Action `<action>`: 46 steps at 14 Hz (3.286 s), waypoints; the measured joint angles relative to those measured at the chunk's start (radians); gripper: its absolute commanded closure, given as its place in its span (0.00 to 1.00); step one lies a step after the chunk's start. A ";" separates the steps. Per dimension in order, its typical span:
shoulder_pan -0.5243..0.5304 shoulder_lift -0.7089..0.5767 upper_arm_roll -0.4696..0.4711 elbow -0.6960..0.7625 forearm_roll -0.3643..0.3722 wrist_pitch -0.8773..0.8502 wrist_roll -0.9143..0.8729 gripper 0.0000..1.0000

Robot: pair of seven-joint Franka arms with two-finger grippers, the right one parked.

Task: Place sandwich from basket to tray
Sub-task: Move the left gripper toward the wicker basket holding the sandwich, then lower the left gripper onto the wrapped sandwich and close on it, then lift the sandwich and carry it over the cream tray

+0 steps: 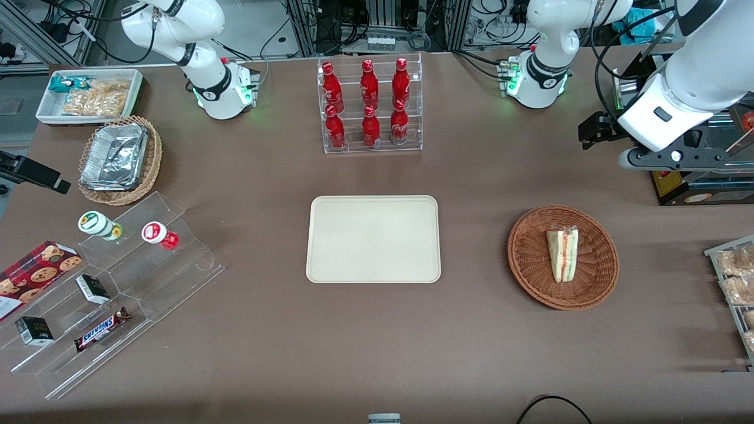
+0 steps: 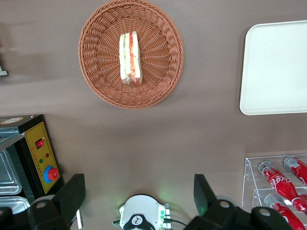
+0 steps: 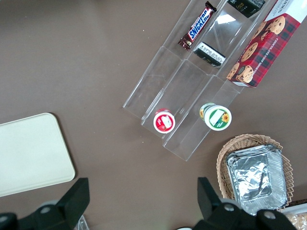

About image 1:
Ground red cola bottle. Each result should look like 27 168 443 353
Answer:
362 105 382 148
360 59 380 110
392 57 411 110
390 100 409 145
321 61 344 114
325 105 347 150

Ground black floor cable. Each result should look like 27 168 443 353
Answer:
517 394 593 424

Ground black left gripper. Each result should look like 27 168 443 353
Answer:
578 111 627 150

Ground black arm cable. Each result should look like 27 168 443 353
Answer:
591 5 679 118

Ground red tartan cookie box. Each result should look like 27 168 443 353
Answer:
0 240 84 322

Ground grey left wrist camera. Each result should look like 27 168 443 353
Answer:
618 132 732 172

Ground small black box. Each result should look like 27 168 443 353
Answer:
75 274 111 305
15 316 55 346

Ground grey metal tray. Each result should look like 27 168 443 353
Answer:
703 235 754 373

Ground teal cloth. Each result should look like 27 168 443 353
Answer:
611 7 662 46

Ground brown wicker basket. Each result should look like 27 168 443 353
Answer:
507 204 620 312

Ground white plastic bin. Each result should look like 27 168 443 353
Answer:
35 68 145 128

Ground clear bag of crackers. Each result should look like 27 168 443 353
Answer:
61 79 131 118

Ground wrapped triangle sandwich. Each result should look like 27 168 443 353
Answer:
546 226 580 284

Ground light wicker basket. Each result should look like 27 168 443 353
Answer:
77 115 163 207

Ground clear acrylic bottle rack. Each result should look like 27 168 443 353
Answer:
318 52 424 155

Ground green lid yogurt cup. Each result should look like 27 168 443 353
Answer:
78 210 124 241

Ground clear acrylic stand, snacks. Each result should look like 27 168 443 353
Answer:
0 259 156 401

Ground teal snack packet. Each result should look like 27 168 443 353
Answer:
49 76 90 94

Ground aluminium foil tray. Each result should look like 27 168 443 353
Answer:
80 123 149 193

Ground beige plastic tray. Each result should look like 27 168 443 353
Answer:
305 195 442 285

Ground clear bag of pastry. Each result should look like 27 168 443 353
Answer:
719 276 754 307
715 246 754 277

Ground Snickers chocolate bar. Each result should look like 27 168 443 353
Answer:
74 306 132 353

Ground clear acrylic stand, cups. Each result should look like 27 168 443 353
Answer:
77 191 226 323

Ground red lid yogurt cup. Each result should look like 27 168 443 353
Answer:
141 221 180 251

